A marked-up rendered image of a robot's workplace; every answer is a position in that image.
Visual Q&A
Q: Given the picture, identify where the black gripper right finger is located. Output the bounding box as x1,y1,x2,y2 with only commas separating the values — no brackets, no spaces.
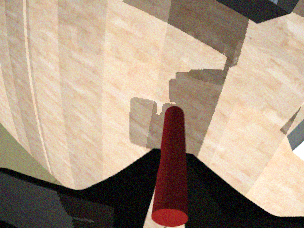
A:
184,153,304,228

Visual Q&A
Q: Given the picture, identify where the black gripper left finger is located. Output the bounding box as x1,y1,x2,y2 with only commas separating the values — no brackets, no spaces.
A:
0,149,161,228

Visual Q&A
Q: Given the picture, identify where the dark red cylinder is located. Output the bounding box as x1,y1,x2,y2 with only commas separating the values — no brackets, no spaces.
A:
151,106,188,227

